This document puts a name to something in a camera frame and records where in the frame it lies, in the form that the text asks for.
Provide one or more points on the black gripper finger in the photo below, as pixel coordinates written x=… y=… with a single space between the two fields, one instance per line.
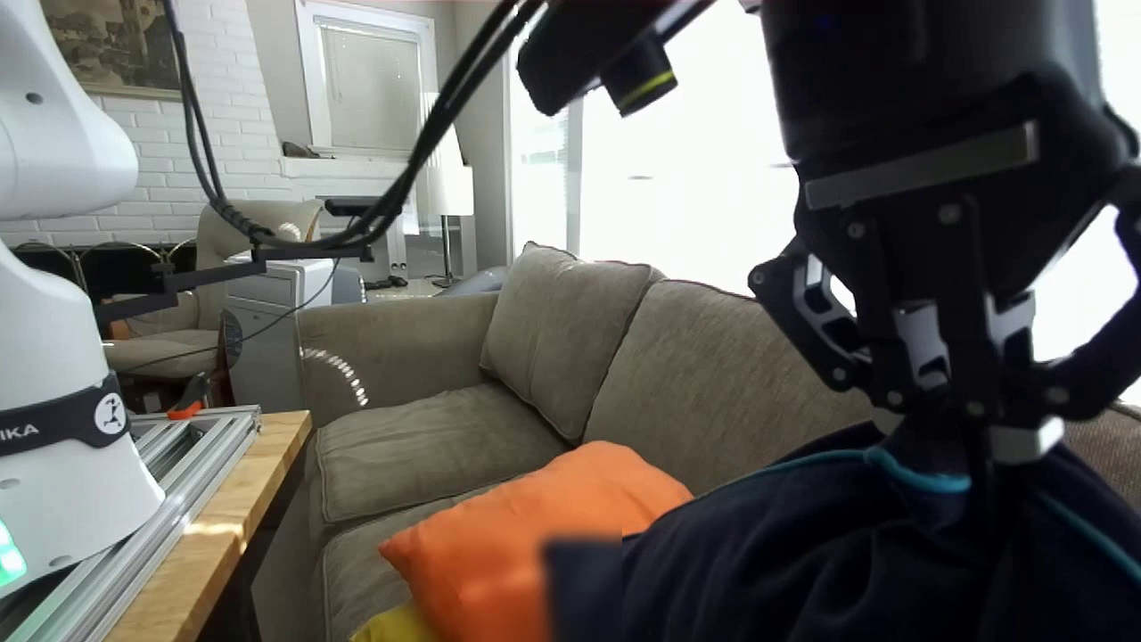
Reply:
x=1093 y=359
x=833 y=323

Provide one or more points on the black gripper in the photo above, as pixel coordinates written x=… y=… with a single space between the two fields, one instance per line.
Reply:
x=928 y=74

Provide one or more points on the dark navy blue cloth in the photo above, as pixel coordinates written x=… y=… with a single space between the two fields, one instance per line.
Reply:
x=771 y=559

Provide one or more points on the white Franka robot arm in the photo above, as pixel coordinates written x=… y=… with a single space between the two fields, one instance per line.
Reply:
x=48 y=359

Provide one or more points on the orange pillow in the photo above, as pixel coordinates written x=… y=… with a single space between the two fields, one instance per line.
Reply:
x=510 y=547

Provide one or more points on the yellow pillow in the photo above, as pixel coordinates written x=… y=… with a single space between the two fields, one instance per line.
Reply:
x=394 y=629

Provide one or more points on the white floor lamp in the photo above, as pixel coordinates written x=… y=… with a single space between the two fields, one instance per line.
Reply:
x=446 y=191

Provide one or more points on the grey-brown fabric sofa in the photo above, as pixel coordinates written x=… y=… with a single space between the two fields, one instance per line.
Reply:
x=415 y=449

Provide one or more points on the black flat panel on stand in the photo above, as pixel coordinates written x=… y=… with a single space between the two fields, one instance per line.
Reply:
x=358 y=203

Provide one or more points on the white framed interior window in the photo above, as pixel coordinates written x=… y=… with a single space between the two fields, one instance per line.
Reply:
x=369 y=74

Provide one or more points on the beige armchair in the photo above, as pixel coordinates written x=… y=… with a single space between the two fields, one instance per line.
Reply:
x=280 y=217

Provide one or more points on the white cabinet box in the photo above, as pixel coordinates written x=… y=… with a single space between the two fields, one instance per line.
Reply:
x=268 y=343

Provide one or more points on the wooden table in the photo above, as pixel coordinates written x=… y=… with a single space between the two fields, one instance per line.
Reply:
x=201 y=559

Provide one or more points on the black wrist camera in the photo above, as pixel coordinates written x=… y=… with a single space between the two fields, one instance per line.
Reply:
x=592 y=56

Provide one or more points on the orange rail clamp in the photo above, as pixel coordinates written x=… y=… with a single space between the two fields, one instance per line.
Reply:
x=184 y=410

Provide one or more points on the aluminium rail base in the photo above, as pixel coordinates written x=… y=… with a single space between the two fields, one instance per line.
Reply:
x=181 y=456

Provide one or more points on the framed wall picture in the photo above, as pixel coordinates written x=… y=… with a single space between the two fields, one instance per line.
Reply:
x=110 y=47

